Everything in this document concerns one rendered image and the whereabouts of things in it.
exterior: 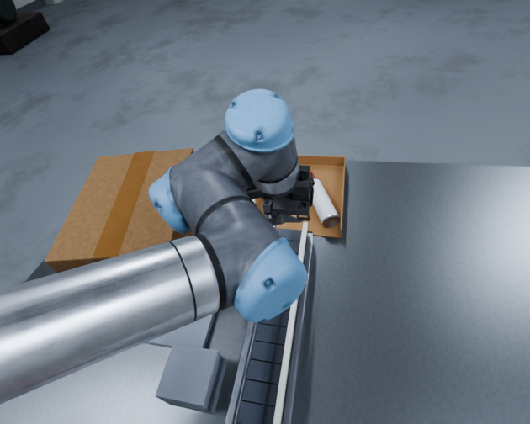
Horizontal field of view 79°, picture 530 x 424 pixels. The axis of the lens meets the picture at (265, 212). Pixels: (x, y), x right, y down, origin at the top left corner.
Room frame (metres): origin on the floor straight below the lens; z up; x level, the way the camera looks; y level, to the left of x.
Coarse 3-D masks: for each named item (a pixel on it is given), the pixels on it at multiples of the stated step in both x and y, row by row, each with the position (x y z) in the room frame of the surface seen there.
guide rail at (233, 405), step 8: (248, 328) 0.25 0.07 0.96; (248, 336) 0.23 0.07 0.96; (248, 344) 0.22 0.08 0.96; (248, 352) 0.21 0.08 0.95; (240, 360) 0.19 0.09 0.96; (240, 368) 0.18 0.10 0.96; (240, 376) 0.16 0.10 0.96; (240, 384) 0.15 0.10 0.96; (232, 392) 0.14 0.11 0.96; (240, 392) 0.14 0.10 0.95; (232, 400) 0.13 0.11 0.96; (232, 408) 0.12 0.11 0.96; (232, 416) 0.11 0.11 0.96
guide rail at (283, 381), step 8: (304, 224) 0.51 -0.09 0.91; (304, 232) 0.49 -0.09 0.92; (304, 240) 0.46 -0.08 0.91; (304, 248) 0.44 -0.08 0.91; (296, 304) 0.30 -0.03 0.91; (288, 328) 0.25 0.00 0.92; (288, 336) 0.24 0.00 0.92; (288, 344) 0.22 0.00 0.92; (288, 352) 0.20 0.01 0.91; (288, 360) 0.19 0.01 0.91; (288, 368) 0.18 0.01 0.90; (280, 376) 0.16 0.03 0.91; (280, 384) 0.15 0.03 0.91; (280, 392) 0.14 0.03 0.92; (280, 400) 0.12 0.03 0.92; (280, 408) 0.11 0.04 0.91; (280, 416) 0.10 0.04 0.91
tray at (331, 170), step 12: (300, 156) 0.83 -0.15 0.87; (312, 156) 0.82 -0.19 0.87; (324, 156) 0.81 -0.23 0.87; (336, 156) 0.80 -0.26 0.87; (312, 168) 0.80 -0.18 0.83; (324, 168) 0.79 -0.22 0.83; (336, 168) 0.78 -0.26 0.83; (324, 180) 0.74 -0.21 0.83; (336, 180) 0.73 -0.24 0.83; (336, 192) 0.68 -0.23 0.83; (312, 204) 0.64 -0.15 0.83; (336, 204) 0.62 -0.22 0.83; (300, 216) 0.60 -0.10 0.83; (312, 216) 0.60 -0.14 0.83; (276, 228) 0.58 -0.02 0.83; (288, 228) 0.57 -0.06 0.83; (300, 228) 0.56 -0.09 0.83; (312, 228) 0.55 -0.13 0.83; (324, 228) 0.55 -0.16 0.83; (336, 228) 0.54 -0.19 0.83
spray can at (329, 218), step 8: (320, 184) 0.67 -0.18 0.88; (320, 192) 0.64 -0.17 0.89; (320, 200) 0.61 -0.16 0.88; (328, 200) 0.61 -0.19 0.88; (320, 208) 0.59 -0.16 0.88; (328, 208) 0.57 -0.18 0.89; (320, 216) 0.57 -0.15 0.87; (328, 216) 0.55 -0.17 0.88; (336, 216) 0.54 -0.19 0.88; (328, 224) 0.55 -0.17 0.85; (336, 224) 0.55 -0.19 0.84
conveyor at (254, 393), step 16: (288, 240) 0.50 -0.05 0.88; (304, 256) 0.44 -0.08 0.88; (272, 320) 0.29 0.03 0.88; (288, 320) 0.28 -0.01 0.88; (256, 336) 0.26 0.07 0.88; (272, 336) 0.26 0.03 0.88; (256, 352) 0.23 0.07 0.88; (272, 352) 0.22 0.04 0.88; (256, 368) 0.20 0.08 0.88; (272, 368) 0.19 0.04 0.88; (256, 384) 0.17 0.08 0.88; (272, 384) 0.16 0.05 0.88; (256, 400) 0.14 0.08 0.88; (272, 400) 0.13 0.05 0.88; (240, 416) 0.12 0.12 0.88; (256, 416) 0.11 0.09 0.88; (272, 416) 0.11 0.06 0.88
